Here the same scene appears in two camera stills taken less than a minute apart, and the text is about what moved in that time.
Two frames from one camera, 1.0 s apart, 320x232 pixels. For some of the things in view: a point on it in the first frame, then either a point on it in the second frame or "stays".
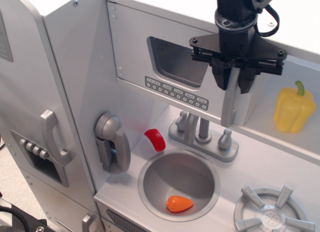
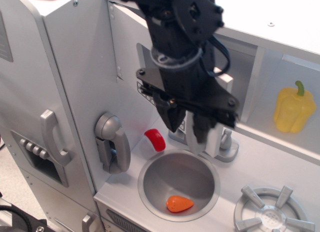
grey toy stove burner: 267,209 stays
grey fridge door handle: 48,122 stays
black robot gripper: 235,44 -> 185,77
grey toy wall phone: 113,143 stays
